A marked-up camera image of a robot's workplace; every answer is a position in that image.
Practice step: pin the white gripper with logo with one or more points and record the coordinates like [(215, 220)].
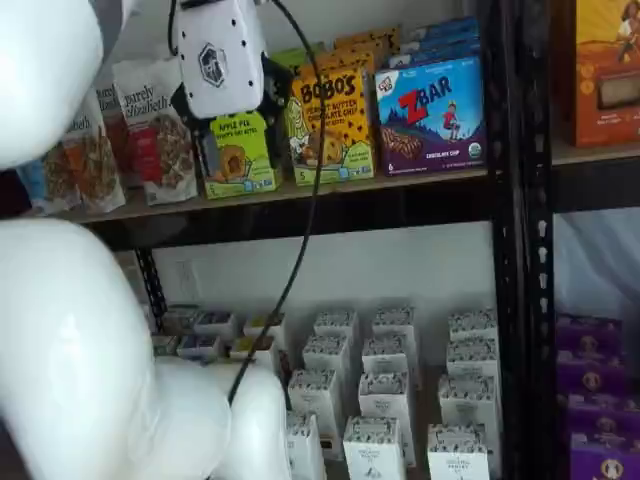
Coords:
[(220, 55)]

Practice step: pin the green Bobo's apple pie box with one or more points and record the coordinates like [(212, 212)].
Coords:
[(295, 57), (240, 160)]

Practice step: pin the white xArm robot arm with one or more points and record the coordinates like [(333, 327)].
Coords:
[(75, 350)]

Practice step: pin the yellow Bobo's peanut butter box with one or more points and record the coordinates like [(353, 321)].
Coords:
[(367, 37), (345, 59), (340, 130)]

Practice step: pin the black metal shelf unit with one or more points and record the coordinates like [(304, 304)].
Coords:
[(350, 210), (540, 300)]

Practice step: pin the blue purple Zbar box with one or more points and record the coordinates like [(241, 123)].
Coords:
[(445, 26), (430, 120), (442, 39), (435, 52)]

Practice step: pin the small white yellow-top box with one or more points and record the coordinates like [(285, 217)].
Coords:
[(260, 322), (255, 350)]

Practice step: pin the small white green-top box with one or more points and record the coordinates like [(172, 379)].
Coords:
[(181, 316)]

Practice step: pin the small white blue-top box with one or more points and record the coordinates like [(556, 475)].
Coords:
[(215, 325), (197, 346)]

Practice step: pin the white organic pantry box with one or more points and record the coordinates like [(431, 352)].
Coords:
[(374, 452), (336, 325), (305, 450), (325, 357), (385, 405), (472, 357), (472, 325), (467, 400), (387, 357), (394, 322), (314, 405), (457, 455)]

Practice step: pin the large orange cereal box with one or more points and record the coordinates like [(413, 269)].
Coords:
[(605, 75)]

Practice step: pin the purple snack box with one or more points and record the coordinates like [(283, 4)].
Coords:
[(605, 415), (587, 332), (605, 460), (590, 375)]

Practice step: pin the red Purely Elizabeth granola bag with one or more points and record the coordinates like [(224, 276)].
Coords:
[(112, 130), (160, 145)]

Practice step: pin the orange Purely Elizabeth granola bag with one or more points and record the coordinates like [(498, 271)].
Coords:
[(90, 170)]

